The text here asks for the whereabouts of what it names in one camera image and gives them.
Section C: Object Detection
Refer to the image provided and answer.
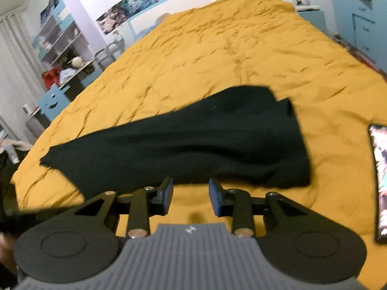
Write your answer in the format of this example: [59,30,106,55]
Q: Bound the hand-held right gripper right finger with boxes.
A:
[209,178,315,237]

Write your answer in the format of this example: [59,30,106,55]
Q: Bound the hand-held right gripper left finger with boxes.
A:
[73,178,175,237]

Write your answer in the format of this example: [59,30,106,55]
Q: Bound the black pants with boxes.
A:
[40,86,312,201]

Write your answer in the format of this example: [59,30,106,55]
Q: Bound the yellow quilted blanket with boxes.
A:
[10,0,387,290]

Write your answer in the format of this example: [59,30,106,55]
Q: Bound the blue smiley face chair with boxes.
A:
[39,84,71,121]

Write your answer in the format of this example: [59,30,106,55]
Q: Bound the cluttered desk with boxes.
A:
[26,57,103,127]

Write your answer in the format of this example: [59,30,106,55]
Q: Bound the grey metal stool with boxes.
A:
[95,38,125,67]

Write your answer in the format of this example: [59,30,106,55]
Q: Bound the beige clothes pile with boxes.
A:
[0,139,34,165]

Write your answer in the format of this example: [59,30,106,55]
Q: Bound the red bag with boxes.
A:
[42,67,61,89]

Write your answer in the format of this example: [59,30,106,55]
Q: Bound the black smartphone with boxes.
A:
[368,124,387,244]

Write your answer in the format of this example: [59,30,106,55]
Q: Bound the blue pillow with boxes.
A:
[156,12,174,26]

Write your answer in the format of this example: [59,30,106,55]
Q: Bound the white and blue shelf unit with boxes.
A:
[32,0,94,67]

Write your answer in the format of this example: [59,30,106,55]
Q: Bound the white curtain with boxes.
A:
[0,6,50,145]

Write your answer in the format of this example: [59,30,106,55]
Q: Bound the blue nightstand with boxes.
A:
[298,4,328,35]

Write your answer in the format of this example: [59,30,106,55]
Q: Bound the white items on nightstand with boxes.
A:
[293,0,319,9]

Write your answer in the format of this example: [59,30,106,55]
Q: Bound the dark poster on shelf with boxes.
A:
[40,0,59,22]

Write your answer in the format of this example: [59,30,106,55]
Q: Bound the blue drawer cabinet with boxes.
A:
[325,0,387,64]

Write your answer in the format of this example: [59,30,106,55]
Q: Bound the coral reef wall poster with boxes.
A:
[96,0,150,35]

